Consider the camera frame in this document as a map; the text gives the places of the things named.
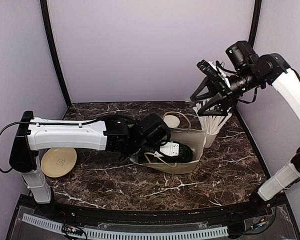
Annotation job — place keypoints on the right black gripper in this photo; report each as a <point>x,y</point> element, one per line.
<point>225,97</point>

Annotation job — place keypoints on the grey slotted cable duct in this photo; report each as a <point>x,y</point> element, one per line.
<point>112,231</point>

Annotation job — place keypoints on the left black frame post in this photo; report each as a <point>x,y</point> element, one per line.
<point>53,51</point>

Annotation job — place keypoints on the beige round plate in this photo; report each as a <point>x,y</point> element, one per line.
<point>57,162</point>

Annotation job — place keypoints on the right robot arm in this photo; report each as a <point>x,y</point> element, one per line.
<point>253,72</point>

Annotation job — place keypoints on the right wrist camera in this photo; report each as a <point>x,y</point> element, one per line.
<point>211,71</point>

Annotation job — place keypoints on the black front rail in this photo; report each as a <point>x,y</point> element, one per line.
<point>93,216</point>

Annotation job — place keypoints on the white paper cup holder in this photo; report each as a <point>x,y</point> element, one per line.
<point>210,138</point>

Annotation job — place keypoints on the black frame post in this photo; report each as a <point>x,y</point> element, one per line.
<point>255,22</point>
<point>53,51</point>

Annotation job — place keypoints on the white straws bundle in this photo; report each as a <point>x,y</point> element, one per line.
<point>212,124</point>

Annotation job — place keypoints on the cream paper carry bag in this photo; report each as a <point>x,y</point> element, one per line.
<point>184,134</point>

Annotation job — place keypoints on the black cup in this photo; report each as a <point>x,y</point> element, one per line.
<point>172,121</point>

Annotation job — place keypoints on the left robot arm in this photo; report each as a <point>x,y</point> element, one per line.
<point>109,133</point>

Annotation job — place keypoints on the right black frame post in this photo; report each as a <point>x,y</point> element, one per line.
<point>255,22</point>

